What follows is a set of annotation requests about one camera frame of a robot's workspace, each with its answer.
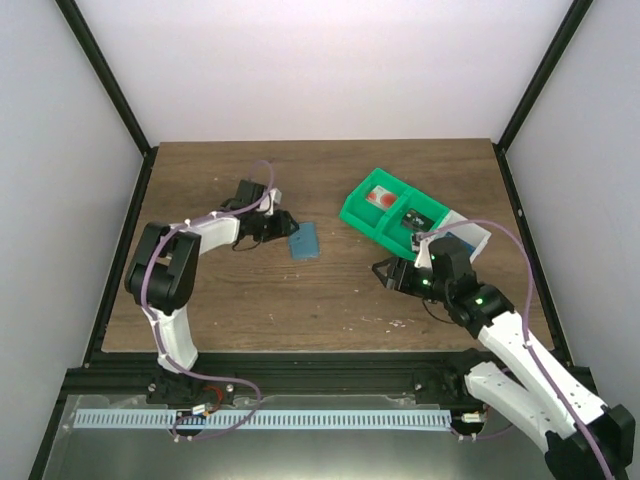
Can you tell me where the blue card holder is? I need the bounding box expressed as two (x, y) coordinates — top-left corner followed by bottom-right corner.
(287, 222), (320, 260)

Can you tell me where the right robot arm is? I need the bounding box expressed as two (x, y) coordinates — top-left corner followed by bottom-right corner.
(371, 236), (636, 479)

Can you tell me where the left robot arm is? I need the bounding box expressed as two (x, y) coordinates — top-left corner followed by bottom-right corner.
(124, 180), (299, 373)

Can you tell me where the black card in bin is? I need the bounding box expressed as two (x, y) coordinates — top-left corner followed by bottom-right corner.
(402, 209), (434, 232)

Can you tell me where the blue card in bin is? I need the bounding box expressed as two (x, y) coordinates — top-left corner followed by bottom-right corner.
(463, 242), (477, 255)

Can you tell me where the red white card in bin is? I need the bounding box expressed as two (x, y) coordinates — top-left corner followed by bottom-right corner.
(366, 185), (398, 211)

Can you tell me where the green bin middle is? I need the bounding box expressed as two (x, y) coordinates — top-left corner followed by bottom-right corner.
(378, 189), (450, 260)

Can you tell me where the green bin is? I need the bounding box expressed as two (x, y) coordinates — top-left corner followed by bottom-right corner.
(378, 189), (450, 260)
(339, 168), (413, 241)

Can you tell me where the green bin far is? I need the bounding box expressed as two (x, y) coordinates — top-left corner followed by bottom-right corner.
(339, 168), (413, 241)

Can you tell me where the white bin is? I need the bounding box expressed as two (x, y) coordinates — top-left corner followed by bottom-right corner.
(435, 210), (491, 263)

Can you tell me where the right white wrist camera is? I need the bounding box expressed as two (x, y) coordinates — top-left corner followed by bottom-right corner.
(411, 232), (433, 270)

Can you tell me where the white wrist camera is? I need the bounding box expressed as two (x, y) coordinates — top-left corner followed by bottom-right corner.
(258, 188), (282, 217)
(411, 232), (433, 270)

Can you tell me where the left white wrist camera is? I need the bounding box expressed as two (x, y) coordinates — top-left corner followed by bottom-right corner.
(258, 188), (282, 217)

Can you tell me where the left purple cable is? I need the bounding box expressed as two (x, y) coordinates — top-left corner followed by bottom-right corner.
(142, 159), (279, 444)

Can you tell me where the purple cable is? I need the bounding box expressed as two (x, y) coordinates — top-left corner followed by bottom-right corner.
(142, 159), (279, 444)
(422, 218), (614, 480)

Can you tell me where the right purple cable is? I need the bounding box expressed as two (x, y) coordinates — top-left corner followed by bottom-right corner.
(422, 218), (614, 480)

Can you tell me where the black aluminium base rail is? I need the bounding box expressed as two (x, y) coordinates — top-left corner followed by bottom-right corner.
(61, 350), (496, 406)

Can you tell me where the white slotted cable duct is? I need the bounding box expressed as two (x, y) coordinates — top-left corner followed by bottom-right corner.
(72, 409), (452, 432)

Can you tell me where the black frame post left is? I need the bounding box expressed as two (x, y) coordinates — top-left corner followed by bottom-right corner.
(53, 0), (154, 156)

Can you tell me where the black frame post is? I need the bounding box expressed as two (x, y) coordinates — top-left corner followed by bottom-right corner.
(497, 0), (594, 151)
(53, 0), (154, 156)

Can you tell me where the black frame post right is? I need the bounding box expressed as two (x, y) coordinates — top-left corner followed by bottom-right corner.
(497, 0), (594, 151)

